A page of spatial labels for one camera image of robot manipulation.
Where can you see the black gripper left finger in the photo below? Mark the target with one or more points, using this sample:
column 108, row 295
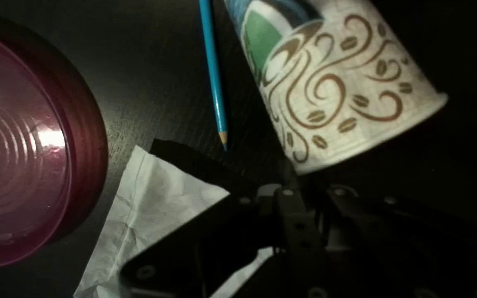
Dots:
column 222, row 242

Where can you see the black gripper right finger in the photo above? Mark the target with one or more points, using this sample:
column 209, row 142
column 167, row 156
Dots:
column 392, row 253

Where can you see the blue pencil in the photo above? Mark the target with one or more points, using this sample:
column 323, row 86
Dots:
column 214, row 71

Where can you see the crumpled white tissue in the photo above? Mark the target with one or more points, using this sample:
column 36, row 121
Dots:
column 139, row 220

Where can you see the patterned paper coffee cup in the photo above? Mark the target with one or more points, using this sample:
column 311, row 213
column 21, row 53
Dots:
column 331, row 83

